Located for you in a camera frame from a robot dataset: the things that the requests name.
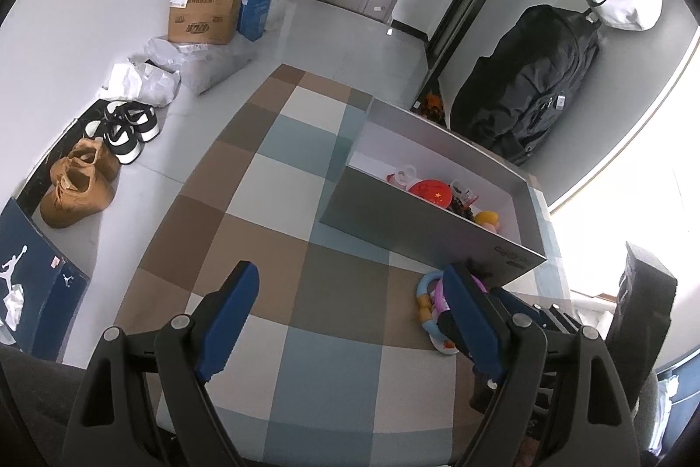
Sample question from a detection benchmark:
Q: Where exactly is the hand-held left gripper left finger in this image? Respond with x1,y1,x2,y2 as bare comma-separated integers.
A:
61,259,260,467

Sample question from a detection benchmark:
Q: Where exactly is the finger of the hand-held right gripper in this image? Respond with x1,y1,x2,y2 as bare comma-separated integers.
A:
469,369,548,424
495,288,583,337

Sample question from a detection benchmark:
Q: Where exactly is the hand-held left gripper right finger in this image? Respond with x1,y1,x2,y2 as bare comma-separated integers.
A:
442,263,641,467

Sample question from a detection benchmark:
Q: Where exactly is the blue ring bracelet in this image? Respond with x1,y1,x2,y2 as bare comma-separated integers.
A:
416,270,460,354

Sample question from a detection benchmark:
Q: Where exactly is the grey cardboard box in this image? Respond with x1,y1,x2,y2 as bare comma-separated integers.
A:
318,96,548,282

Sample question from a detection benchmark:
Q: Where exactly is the red round badge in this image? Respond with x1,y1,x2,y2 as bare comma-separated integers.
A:
409,178,454,210

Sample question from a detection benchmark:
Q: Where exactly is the pink and white hair clip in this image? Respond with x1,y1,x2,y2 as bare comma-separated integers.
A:
385,163,419,189

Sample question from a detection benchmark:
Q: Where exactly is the checkered mat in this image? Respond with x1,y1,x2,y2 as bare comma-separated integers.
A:
127,63,572,467

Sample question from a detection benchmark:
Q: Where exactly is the brown shoe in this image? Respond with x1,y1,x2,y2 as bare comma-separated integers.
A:
68,139,121,180
39,159,116,228

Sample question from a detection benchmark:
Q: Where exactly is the blue shoebox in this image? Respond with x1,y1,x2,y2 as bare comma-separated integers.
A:
0,198,91,364

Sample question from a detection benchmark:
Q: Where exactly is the black and white sneaker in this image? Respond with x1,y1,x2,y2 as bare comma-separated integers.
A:
104,100,161,142
87,119,144,166

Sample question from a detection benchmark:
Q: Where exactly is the black backpack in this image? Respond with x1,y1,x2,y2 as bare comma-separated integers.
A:
448,4,602,167

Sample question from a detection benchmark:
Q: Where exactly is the black shoe mat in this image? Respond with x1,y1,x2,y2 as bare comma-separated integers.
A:
11,98,118,205

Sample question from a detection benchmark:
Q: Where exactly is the crumpled grey plastic bag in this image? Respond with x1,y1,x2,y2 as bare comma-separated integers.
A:
98,62,181,108

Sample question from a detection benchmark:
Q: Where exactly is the clear plastic bag package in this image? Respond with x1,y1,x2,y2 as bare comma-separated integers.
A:
128,37,259,96

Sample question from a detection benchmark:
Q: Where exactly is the brown cardboard carton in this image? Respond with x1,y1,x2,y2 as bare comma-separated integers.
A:
167,0,244,46

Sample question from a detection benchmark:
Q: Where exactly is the blue carton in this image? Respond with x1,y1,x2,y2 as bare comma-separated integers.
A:
204,0,273,42

